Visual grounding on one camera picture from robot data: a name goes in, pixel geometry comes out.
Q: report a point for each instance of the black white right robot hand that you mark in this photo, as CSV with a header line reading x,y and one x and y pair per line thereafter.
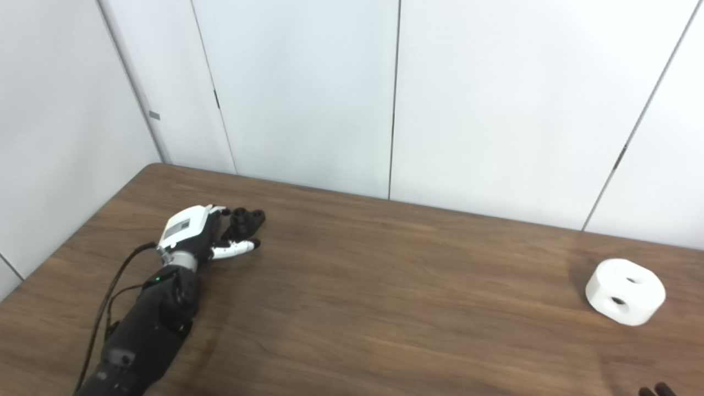
x,y
659,390

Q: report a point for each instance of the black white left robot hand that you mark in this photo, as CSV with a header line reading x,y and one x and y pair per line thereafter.
x,y
184,228

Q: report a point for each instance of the black flanged holder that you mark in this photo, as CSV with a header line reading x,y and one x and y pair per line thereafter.
x,y
246,221

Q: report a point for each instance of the round white piece with holes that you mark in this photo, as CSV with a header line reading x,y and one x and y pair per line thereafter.
x,y
624,291

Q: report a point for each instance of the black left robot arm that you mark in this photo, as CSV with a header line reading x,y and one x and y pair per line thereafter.
x,y
146,330

